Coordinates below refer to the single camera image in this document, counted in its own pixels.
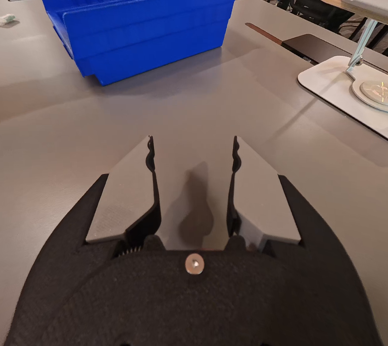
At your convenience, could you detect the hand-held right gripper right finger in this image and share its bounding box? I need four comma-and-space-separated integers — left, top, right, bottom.
226, 135, 302, 251

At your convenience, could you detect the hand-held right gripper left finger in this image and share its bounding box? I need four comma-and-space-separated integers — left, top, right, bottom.
85, 135, 162, 247

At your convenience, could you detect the blue plastic bin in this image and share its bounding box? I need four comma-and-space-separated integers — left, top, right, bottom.
33, 0, 242, 86

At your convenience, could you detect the dark brown desk flap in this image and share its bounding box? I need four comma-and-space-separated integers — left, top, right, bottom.
282, 34, 352, 63

